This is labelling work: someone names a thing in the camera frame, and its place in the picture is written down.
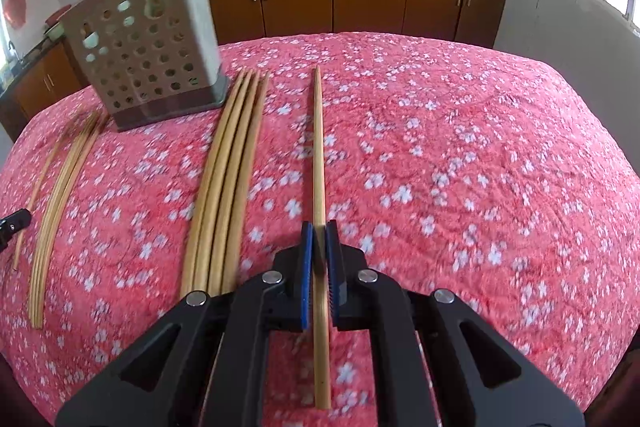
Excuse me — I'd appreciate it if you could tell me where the brown left side cabinet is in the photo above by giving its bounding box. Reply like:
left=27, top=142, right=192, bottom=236
left=1, top=38, right=89, bottom=142

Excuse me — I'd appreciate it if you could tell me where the wooden chopstick of four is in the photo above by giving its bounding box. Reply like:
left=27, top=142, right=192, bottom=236
left=220, top=72, right=269, bottom=294
left=189, top=70, right=254, bottom=291
left=180, top=68, right=246, bottom=298
left=206, top=70, right=259, bottom=296

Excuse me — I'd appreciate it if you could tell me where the thin bamboo chopstick left bundle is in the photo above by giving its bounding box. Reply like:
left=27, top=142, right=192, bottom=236
left=28, top=110, right=101, bottom=329

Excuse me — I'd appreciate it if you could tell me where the thin bamboo chopstick right bundle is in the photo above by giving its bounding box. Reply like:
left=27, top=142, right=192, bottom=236
left=28, top=109, right=108, bottom=329

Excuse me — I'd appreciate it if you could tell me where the thin bamboo chopstick far left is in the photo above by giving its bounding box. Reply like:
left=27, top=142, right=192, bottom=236
left=12, top=124, right=76, bottom=271

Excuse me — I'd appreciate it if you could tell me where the red bowl on wall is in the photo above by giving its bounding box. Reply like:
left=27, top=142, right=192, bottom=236
left=3, top=0, right=26, bottom=30

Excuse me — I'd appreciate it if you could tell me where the thin bamboo chopstick middle bundle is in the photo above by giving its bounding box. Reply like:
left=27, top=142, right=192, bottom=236
left=28, top=110, right=103, bottom=329

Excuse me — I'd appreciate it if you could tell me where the beige perforated utensil holder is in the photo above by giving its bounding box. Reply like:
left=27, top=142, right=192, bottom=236
left=61, top=0, right=230, bottom=131

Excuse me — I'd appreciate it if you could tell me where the thin bamboo chopstick bundle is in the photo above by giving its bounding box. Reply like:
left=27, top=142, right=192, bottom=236
left=28, top=110, right=103, bottom=329
left=28, top=109, right=108, bottom=329
left=28, top=110, right=101, bottom=329

